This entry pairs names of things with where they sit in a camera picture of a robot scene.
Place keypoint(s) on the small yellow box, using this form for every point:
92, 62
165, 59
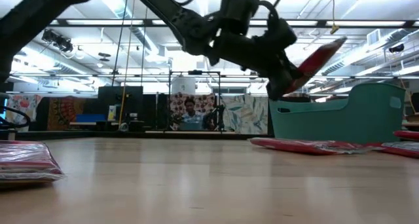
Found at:
112, 113

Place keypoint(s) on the black ceiling equipment cluster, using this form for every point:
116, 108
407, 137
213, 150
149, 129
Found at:
59, 40

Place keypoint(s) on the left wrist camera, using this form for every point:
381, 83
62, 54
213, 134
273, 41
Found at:
278, 34

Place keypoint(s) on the red flower print cloth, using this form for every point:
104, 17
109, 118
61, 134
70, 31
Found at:
207, 101

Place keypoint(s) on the clear-wrapped red popcorn bag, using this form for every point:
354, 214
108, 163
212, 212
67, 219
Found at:
26, 161

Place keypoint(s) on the yellow hanging tag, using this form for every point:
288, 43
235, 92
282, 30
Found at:
334, 29

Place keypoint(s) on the yellow pole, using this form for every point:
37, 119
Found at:
122, 103

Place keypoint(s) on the black metal frame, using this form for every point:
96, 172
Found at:
194, 72

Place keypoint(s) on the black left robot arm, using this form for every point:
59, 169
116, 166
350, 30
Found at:
29, 14

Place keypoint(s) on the pink flower print cloth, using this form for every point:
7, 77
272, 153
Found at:
23, 107

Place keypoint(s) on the blue box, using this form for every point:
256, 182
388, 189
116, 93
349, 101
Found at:
90, 118

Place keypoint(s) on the black tripod stand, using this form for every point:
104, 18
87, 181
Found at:
218, 117

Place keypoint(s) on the teal plastic basket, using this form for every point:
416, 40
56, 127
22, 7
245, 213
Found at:
360, 119

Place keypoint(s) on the black ceiling camera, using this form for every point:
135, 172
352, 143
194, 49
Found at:
396, 48

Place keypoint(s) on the leaf print cloth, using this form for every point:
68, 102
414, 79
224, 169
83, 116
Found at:
244, 114

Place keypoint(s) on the person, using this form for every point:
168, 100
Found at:
192, 118

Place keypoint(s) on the white cylinder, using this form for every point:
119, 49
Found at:
183, 85

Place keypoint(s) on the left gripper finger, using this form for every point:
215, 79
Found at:
294, 71
278, 86

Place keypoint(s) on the orange patterned cloth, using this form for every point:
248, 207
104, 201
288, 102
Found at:
63, 112

